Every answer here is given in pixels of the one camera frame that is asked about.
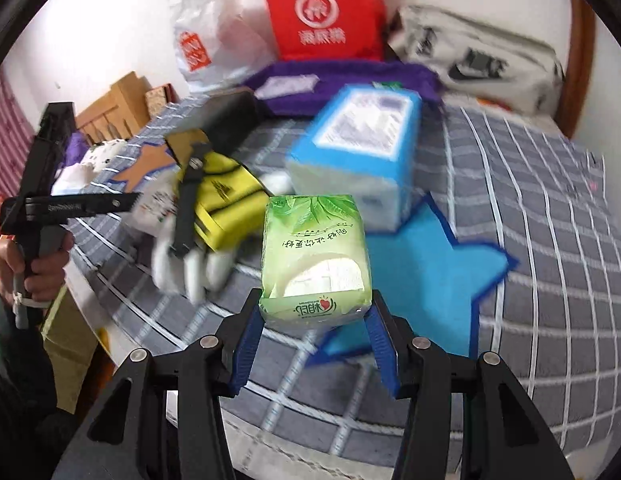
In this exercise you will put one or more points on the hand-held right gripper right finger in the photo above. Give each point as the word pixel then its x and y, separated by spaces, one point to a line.
pixel 383 355

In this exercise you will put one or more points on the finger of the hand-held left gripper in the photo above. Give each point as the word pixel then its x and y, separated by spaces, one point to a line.
pixel 185 210

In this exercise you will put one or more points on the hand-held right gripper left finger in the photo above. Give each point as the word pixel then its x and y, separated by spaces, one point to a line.
pixel 245 355

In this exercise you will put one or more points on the yellow glove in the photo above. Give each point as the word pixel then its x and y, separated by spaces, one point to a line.
pixel 225 195

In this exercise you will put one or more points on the green snack packet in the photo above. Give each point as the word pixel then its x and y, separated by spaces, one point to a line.
pixel 315 260

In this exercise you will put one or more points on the purple towel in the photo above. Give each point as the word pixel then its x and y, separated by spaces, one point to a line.
pixel 350 82

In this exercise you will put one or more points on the person's left forearm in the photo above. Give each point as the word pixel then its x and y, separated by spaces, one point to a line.
pixel 15 360

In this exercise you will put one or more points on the person's left hand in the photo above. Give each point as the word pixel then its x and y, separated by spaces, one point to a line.
pixel 50 272

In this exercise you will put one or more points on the white printed packet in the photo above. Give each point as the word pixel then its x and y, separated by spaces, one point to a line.
pixel 150 207

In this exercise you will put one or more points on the pink striped cloth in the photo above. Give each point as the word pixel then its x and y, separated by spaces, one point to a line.
pixel 10 130

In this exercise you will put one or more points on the black brown-edged case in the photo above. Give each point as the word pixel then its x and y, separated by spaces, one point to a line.
pixel 225 115

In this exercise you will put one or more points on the wooden furniture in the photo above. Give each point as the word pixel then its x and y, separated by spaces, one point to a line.
pixel 115 105

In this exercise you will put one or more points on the brown patterned box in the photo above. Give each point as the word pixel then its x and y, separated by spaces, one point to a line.
pixel 160 100

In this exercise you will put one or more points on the clear plastic bag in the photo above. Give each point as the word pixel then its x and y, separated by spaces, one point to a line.
pixel 285 86

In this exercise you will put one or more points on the cardboard box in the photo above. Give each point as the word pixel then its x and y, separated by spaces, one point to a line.
pixel 70 350

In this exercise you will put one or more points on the blue tissue pack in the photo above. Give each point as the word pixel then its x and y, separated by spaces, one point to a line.
pixel 355 130

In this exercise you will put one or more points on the white plastic bag orange label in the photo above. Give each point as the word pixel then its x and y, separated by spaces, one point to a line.
pixel 215 20

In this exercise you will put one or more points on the grey fabric bag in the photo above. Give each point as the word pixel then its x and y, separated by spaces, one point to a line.
pixel 490 50

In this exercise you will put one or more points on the wooden headboard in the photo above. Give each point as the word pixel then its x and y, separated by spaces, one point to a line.
pixel 580 60

